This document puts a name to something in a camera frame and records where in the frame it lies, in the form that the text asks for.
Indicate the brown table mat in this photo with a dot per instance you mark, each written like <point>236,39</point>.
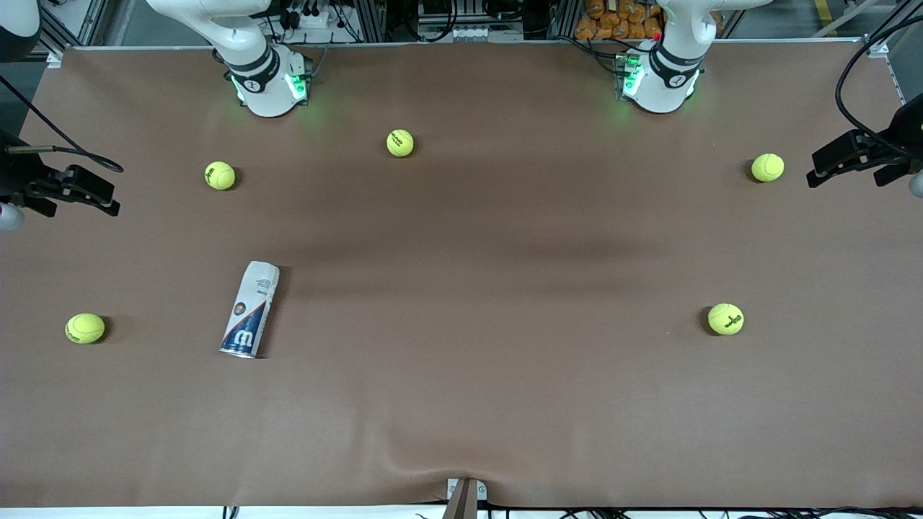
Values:
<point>461,375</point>

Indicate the silver corner bracket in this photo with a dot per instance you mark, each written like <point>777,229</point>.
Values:
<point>878,49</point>
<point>55,59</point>

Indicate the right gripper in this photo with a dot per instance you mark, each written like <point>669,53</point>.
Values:
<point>16,173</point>

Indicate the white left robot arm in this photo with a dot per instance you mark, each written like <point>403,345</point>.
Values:
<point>667,79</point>

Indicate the aluminium frame post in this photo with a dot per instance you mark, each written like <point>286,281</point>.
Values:
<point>371,21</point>

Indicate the long white power strip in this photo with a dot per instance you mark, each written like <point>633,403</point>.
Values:
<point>469,34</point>

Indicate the white power strip black plugs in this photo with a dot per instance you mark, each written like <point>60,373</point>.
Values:
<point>317,18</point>

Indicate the bag of orange items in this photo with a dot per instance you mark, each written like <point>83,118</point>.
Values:
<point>620,21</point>

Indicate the silver metal bracket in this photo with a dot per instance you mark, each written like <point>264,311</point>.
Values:
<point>453,490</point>

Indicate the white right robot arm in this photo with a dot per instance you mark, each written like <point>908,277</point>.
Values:
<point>263,79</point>

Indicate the yellow tennis ball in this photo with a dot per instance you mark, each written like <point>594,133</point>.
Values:
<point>220,175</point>
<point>767,167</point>
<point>725,318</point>
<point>85,328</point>
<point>400,143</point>

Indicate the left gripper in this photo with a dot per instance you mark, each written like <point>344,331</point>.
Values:
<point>906,128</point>

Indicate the brown mounting bar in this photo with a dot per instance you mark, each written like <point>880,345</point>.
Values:
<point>461,504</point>

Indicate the white blue tennis ball can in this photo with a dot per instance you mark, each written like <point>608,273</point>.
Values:
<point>249,310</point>

